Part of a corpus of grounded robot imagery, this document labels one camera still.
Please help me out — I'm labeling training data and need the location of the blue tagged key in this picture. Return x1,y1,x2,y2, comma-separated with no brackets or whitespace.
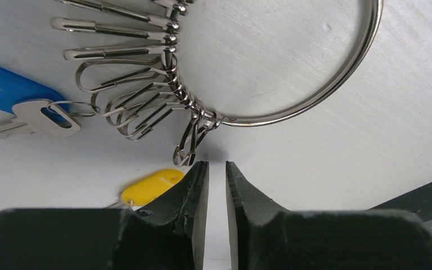
0,67,98,140

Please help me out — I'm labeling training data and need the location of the silver keyring with clips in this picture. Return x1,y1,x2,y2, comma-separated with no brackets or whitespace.
50,1,384,167

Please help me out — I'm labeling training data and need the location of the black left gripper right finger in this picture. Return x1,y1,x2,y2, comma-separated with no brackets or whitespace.
226,161,432,269

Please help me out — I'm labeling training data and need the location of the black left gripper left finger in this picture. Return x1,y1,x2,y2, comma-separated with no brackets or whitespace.
0,161,209,269

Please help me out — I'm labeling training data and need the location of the yellow tagged key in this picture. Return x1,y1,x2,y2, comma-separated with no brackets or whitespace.
106,169,185,209

